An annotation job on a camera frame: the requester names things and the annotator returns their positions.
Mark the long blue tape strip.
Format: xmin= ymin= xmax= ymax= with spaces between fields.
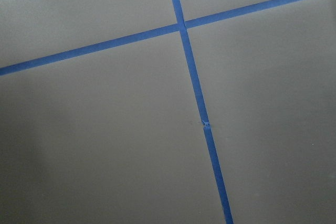
xmin=172 ymin=0 xmax=234 ymax=223

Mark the crossing blue tape strip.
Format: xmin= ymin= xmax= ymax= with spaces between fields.
xmin=1 ymin=0 xmax=303 ymax=76

